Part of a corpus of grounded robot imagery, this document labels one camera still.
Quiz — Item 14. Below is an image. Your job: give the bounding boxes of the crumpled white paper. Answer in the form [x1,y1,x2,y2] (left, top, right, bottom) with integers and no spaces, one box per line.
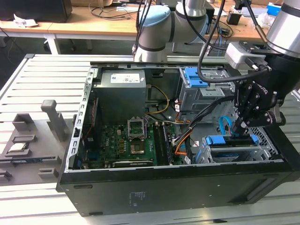
[13,14,38,28]

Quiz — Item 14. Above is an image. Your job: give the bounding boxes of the grey power supply box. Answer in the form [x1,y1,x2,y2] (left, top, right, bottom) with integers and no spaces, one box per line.
[95,69,147,118]

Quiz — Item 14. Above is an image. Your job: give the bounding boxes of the installed disk blue label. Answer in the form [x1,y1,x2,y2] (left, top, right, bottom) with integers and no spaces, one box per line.
[208,151,241,163]

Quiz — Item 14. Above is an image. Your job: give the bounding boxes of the blue plastic drive latch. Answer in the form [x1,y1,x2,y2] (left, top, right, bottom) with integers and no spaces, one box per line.
[184,67,209,89]

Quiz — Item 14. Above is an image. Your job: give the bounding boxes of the silver drive cage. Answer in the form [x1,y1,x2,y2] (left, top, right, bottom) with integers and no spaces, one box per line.
[178,67,236,113]

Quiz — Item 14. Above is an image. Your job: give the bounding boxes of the black cables along arm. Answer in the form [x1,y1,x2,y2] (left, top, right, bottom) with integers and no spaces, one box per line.
[134,0,151,55]

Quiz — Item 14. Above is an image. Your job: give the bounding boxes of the grey parts rack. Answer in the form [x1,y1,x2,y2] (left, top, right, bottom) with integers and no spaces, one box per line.
[0,99,74,186]

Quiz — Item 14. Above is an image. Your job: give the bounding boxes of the silver CPU chip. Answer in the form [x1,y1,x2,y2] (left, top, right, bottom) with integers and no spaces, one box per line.
[7,142,30,154]

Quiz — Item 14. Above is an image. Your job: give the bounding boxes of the small black box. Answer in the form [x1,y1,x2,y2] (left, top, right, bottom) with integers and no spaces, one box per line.
[226,12,242,25]

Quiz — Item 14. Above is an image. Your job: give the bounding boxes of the brown cardboard box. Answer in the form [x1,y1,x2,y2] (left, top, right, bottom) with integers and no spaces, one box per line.
[70,0,113,7]

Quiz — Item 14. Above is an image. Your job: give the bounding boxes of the square chipset chip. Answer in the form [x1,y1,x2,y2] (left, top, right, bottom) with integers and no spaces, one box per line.
[130,144,146,155]

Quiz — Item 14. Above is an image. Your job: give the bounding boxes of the black RAM slot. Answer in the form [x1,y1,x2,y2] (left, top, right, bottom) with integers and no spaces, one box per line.
[161,123,174,164]
[153,125,165,165]

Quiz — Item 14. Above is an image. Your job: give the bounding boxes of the black expansion card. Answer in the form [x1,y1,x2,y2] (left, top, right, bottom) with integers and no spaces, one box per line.
[112,159,153,168]

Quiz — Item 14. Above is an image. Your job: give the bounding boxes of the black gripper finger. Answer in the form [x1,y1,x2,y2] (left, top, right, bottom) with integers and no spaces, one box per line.
[234,81,250,134]
[240,103,275,135]

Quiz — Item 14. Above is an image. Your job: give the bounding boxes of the black camera cable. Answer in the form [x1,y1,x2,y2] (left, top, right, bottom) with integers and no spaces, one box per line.
[243,0,268,44]

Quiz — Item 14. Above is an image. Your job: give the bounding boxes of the black sleeved wire bundle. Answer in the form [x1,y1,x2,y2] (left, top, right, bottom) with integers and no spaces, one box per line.
[187,95,236,132]

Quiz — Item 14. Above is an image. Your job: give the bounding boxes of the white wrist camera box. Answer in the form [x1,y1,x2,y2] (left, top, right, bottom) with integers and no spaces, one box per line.
[224,41,272,71]

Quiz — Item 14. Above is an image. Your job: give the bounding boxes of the blue carton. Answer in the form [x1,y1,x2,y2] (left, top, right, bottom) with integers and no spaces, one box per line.
[267,2,282,17]

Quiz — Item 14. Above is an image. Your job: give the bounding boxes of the blue disk wire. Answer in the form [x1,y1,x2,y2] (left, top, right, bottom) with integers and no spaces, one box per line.
[219,116,240,138]

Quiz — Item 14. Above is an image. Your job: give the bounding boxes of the large black box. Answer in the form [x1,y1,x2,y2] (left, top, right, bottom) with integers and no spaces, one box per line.
[0,0,73,23]

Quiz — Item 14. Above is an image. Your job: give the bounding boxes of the black open PC case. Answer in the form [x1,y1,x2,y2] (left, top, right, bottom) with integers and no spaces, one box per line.
[55,61,300,218]

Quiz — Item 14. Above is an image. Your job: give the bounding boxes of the CPU socket with metal frame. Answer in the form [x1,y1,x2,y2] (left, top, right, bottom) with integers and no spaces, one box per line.
[126,116,147,141]

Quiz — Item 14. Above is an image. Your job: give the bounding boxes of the green motherboard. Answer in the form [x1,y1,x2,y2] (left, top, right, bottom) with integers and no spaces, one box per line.
[79,117,179,169]

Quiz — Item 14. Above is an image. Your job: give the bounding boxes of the multicolour power wire bundle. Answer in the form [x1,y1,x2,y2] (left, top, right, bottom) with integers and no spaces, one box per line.
[172,120,196,157]

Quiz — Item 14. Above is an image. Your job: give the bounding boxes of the black looping robot cable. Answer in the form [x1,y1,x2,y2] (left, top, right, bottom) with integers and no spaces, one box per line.
[197,0,237,84]

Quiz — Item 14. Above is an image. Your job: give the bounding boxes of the yellow wire pair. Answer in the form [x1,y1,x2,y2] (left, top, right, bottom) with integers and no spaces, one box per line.
[144,84,170,116]

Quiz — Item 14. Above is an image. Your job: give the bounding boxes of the white plastic bag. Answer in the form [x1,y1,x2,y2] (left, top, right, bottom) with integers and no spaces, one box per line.
[253,13,275,29]

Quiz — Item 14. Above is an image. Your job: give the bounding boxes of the silver metal disk bay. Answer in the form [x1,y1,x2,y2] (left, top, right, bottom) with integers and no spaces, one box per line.
[194,135,281,165]

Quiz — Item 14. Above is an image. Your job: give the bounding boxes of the wooden desk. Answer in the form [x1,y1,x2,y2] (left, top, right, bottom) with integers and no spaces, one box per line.
[0,6,300,55]

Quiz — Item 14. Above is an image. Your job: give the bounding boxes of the hard disk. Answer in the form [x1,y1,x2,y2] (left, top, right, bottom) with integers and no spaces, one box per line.
[202,135,258,148]

